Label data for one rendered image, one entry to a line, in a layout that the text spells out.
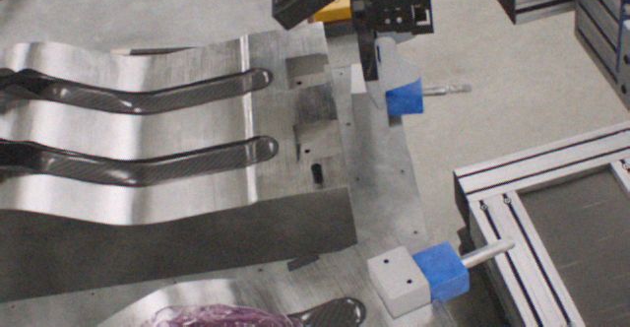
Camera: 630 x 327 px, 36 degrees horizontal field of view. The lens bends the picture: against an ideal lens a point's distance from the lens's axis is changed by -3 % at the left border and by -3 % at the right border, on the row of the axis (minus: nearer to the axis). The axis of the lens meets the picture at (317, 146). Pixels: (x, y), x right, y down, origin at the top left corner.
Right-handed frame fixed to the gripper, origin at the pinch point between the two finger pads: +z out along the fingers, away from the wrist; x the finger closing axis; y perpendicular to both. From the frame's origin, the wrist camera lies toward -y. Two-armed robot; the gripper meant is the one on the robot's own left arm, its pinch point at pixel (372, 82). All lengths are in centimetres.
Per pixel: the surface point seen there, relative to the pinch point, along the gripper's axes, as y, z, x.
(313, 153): -5.9, -1.7, -12.1
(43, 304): -34.1, 4.7, -24.6
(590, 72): 45, 85, 98
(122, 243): -24.2, -1.4, -22.3
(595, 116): 43, 85, 82
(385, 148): 0.8, 4.6, -5.7
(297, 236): -7.6, 1.5, -20.3
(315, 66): -6.0, -2.6, 0.4
